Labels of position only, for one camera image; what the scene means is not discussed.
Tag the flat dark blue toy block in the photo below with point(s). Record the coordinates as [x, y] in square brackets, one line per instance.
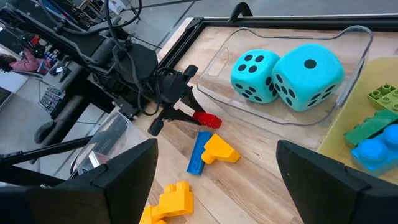
[196, 155]

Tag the dark green toy block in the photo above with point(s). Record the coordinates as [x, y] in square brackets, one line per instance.
[370, 127]

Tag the red toy block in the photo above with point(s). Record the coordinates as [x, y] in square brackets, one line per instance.
[206, 119]

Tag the small yellow toy block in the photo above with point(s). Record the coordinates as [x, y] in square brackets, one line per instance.
[220, 151]

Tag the yellow translucent plastic bin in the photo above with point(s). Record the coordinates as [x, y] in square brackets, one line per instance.
[348, 102]

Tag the large teal foam dice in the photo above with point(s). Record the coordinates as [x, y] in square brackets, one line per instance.
[311, 77]

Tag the black computer mouse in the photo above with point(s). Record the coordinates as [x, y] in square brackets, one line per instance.
[43, 132]

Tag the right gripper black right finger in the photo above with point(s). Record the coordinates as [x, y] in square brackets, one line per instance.
[342, 202]

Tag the person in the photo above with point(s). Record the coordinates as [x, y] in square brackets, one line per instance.
[28, 63]

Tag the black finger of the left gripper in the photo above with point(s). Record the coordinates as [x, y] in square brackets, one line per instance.
[194, 101]
[174, 114]

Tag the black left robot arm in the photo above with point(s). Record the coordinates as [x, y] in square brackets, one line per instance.
[102, 53]

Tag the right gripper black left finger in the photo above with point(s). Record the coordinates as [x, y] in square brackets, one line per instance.
[77, 205]

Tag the big light blue toy block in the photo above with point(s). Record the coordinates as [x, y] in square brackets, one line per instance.
[376, 152]

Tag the light green toy block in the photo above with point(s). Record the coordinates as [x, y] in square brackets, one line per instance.
[385, 98]

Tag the large yellow toy block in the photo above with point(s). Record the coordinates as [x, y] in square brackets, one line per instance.
[174, 202]

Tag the clear plastic container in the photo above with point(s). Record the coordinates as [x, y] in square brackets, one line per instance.
[102, 137]
[217, 90]

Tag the small teal foam dice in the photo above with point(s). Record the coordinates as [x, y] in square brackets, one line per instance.
[252, 77]

